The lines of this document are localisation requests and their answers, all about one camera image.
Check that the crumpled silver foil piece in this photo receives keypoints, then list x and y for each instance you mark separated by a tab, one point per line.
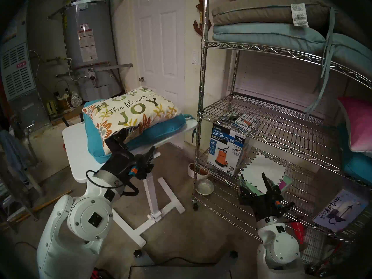
77	99

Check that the pink pillow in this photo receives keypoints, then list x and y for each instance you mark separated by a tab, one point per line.
359	124

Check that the floral print throw pillow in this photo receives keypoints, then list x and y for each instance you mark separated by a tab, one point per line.
130	112

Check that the white panel door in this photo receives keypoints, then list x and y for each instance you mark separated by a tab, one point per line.
159	48

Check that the wooden stick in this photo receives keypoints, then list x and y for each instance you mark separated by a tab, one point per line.
49	202

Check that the light blue seat cushion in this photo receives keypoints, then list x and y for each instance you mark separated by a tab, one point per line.
261	31

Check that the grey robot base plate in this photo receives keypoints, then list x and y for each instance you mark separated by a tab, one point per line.
180	272

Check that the grey water heater tank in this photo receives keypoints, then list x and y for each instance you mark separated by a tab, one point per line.
87	48

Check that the green paper sheet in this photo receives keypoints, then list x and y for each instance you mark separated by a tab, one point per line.
251	189

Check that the teal tufted seat cushion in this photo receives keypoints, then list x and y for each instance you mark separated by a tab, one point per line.
157	133

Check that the grey furnace unit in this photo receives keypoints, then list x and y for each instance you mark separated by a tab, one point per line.
17	72

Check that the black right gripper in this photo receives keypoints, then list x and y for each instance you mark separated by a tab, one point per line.
264	207

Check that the red plastic item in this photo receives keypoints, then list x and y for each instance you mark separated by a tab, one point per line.
298	230

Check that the box with Chinese lettering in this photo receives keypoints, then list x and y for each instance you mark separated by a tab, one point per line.
340	208

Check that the brown anchor wall decoration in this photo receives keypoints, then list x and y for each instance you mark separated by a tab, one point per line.
199	28

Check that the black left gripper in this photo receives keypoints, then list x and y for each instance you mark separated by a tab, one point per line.
120	165

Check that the white adjustable side table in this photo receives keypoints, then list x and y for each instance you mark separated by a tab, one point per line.
75	153

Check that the white wall light switch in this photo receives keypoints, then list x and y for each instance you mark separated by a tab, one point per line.
194	57

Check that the teal pillow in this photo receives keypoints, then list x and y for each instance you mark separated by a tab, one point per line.
357	165

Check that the small yellow device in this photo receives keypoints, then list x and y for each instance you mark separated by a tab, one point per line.
52	108

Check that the white round pot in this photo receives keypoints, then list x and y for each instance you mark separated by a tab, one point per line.
193	172

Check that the white zigzag edged paper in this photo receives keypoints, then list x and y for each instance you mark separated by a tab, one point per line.
261	171

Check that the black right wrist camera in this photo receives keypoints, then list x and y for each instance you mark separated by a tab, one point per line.
286	208

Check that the small metal bowl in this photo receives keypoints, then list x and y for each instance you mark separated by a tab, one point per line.
205	187

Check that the utility pump cardboard box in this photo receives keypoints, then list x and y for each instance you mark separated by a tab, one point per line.
226	147

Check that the blue hanging cloth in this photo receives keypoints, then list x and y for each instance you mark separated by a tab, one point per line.
13	153

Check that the tan seat cushion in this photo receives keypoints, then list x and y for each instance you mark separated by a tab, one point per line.
255	11

